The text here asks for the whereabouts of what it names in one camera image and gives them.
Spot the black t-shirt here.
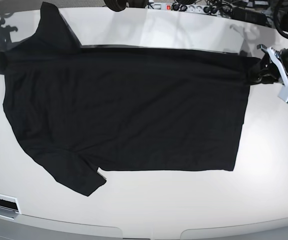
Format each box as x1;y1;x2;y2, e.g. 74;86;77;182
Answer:
3;2;258;196

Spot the grey slotted table fixture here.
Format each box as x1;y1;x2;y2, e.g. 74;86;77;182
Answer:
0;194;22;220

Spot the white power strip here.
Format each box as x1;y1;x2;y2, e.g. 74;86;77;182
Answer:
145;1;233;18

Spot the black power adapter box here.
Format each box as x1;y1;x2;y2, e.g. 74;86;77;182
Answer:
231;7;266;26

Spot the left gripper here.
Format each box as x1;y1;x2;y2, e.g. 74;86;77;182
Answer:
247;53;282;85

